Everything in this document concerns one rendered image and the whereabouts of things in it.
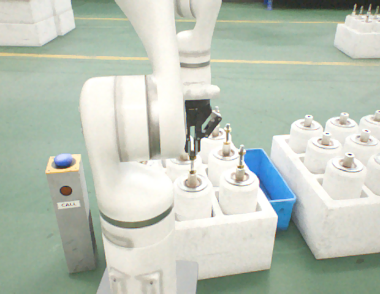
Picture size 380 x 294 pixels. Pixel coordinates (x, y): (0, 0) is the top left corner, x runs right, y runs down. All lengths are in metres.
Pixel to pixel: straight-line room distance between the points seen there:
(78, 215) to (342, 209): 0.65
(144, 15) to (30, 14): 2.96
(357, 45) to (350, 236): 2.12
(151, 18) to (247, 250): 0.69
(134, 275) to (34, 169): 1.07
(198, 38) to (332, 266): 0.70
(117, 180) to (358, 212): 0.74
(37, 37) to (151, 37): 2.99
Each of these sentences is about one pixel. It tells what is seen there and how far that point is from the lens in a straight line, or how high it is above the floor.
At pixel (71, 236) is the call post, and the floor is 0.12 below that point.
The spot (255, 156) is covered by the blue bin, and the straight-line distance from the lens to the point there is 1.30.
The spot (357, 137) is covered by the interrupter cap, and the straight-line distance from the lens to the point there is 1.16.
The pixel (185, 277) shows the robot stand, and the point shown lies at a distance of 0.59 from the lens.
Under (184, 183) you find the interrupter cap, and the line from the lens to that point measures 0.86.
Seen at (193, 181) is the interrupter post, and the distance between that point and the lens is 0.84.
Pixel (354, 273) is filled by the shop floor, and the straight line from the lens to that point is 1.08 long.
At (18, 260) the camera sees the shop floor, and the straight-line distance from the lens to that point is 1.12.
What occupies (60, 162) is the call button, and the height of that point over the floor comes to 0.33.
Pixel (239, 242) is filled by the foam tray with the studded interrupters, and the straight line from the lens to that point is 0.92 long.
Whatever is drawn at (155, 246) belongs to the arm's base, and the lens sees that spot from 0.44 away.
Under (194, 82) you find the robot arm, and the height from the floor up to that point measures 0.51.
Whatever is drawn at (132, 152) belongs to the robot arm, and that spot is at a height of 0.57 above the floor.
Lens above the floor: 0.75
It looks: 29 degrees down
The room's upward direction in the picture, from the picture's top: straight up
